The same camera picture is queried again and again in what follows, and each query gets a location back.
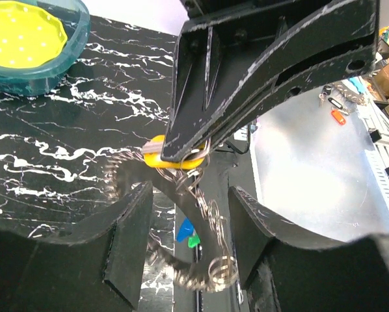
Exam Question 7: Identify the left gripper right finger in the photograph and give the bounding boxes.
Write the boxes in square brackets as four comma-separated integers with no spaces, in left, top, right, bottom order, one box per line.
[228,187,389,311]

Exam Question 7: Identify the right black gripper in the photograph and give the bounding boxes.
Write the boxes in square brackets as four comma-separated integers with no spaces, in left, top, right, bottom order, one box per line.
[180,1,380,149]

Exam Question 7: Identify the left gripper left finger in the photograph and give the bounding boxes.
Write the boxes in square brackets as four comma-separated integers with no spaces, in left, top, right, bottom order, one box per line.
[0,182,153,311]

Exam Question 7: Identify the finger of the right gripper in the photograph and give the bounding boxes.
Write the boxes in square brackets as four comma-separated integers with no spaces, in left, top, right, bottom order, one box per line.
[161,0,377,162]

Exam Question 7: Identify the yellow key tag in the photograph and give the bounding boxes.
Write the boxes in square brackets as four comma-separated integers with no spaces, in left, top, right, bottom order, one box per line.
[141,135,210,170]

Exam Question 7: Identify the orange key tag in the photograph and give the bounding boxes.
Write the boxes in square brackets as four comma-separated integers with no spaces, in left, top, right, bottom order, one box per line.
[330,110,346,125]

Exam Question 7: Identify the blue key tag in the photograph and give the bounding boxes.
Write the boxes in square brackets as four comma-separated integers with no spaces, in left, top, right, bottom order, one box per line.
[176,218,195,242]

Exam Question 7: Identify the green key tag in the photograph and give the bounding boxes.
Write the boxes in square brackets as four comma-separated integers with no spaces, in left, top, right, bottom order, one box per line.
[187,234,200,248]

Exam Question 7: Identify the teal plastic tray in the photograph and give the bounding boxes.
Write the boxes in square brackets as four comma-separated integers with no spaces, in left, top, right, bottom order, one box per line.
[0,1,90,96]

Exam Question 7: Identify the yellow-green dotted plate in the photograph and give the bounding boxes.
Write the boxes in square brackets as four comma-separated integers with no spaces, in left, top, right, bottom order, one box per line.
[0,1,68,69]

